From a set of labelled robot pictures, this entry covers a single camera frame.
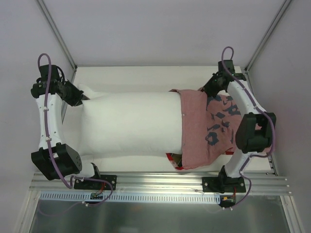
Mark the pink red patterned pillowcase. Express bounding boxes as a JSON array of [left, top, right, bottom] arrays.
[[167, 89, 242, 170]]

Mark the white pillow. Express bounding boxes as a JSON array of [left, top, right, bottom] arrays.
[[78, 84, 182, 157]]

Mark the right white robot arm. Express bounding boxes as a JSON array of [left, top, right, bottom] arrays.
[[202, 60, 276, 194]]

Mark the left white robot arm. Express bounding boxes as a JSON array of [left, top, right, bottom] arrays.
[[31, 65, 102, 189]]

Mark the left aluminium frame post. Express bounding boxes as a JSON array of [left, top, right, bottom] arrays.
[[35, 0, 77, 71]]

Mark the aluminium frame post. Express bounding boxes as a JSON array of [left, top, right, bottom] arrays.
[[35, 0, 77, 71], [244, 0, 293, 73]]

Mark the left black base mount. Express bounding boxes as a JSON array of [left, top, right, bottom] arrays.
[[73, 174, 117, 191]]

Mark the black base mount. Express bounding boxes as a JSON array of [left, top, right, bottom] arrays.
[[202, 177, 246, 194], [73, 174, 117, 191]]

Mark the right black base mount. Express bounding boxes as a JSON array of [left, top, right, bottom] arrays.
[[202, 177, 246, 194]]

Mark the right aluminium frame post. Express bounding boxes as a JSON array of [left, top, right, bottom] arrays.
[[244, 0, 293, 73]]

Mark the white slotted cable duct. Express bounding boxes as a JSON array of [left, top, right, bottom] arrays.
[[40, 191, 221, 204]]

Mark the aluminium mounting rail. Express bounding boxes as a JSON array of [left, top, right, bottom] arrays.
[[29, 170, 292, 196]]

